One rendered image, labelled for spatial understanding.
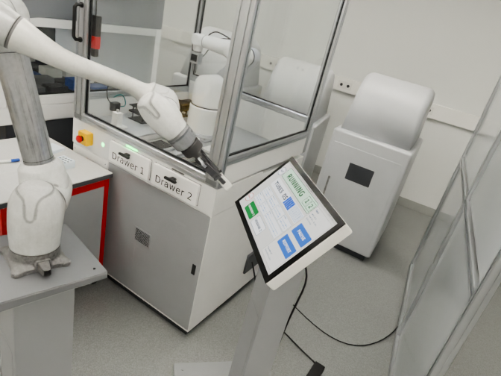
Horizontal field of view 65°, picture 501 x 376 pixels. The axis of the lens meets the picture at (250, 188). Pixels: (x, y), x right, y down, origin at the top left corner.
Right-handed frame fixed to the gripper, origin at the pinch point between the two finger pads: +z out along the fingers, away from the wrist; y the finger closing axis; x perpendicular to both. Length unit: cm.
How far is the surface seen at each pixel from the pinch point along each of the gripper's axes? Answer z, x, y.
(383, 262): 209, -32, 107
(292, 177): 17.0, -20.6, -0.1
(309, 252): 17.8, -11.7, -38.5
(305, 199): 17.0, -19.8, -16.3
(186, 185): 7.5, 21.4, 36.8
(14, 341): -12, 86, -21
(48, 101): -53, 69, 128
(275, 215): 17.1, -7.6, -13.2
